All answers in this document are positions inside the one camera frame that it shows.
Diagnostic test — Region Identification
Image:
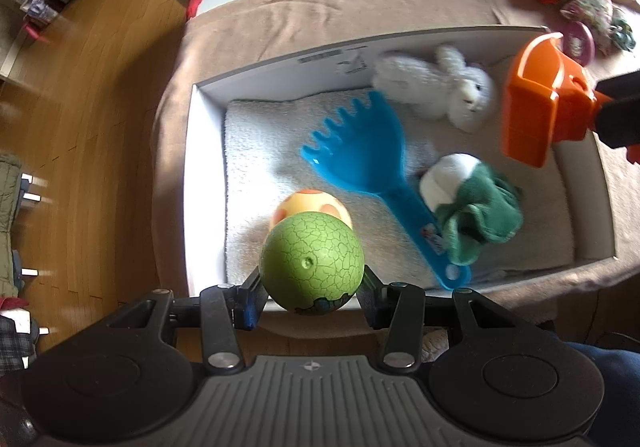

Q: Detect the blue plastic toy rake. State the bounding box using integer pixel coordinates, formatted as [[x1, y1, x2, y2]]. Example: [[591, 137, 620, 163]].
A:
[[300, 91, 473, 290]]

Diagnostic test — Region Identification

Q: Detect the purple toy egg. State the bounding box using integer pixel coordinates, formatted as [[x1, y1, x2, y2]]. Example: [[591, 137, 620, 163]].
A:
[[559, 21, 596, 66]]

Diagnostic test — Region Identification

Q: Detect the orange plastic toy hammer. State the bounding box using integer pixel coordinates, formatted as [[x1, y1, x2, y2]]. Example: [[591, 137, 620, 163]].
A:
[[501, 33, 613, 168]]

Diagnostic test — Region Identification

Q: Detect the white plush bunny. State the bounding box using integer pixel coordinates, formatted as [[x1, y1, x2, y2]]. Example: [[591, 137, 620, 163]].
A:
[[371, 44, 498, 134]]

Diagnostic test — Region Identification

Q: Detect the plaid cloth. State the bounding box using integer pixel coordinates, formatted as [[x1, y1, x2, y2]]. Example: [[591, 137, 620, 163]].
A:
[[0, 309, 40, 373]]

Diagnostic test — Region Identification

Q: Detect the green puffer jacket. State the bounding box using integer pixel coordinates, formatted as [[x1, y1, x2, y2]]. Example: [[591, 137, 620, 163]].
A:
[[0, 154, 23, 233]]

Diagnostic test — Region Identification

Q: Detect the light blue drawstring pouch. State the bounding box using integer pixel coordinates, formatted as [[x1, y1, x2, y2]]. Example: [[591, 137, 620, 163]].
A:
[[607, 7, 638, 52]]

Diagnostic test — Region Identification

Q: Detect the green toy egg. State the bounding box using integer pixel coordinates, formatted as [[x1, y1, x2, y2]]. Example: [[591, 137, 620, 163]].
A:
[[259, 211, 365, 317]]

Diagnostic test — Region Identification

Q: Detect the floral fabric pouch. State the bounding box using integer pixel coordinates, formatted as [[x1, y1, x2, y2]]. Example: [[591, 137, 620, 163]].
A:
[[560, 0, 615, 55]]

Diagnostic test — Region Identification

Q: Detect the white cardboard box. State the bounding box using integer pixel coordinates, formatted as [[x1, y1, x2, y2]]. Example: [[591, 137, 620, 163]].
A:
[[186, 26, 617, 314]]

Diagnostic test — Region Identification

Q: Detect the person's blue jeans leg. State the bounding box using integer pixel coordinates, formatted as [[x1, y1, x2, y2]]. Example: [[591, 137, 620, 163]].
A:
[[545, 329, 640, 447]]

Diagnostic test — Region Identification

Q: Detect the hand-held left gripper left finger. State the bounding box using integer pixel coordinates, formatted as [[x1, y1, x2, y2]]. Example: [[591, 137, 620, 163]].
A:
[[97, 272, 273, 374]]

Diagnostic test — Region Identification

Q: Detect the white towel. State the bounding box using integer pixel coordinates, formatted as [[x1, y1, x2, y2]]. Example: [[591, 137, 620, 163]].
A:
[[222, 89, 576, 285]]

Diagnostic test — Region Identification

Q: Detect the yellow orange-spotted toy egg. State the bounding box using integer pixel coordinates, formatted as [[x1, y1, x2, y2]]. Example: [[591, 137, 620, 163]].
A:
[[269, 188, 353, 233]]

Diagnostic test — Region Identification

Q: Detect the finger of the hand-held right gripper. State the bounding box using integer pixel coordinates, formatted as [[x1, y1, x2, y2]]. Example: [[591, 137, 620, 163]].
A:
[[589, 97, 640, 150], [594, 72, 640, 100]]

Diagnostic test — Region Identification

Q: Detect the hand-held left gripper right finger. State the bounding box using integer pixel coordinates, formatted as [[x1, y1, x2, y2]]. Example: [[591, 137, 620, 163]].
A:
[[360, 264, 538, 374]]

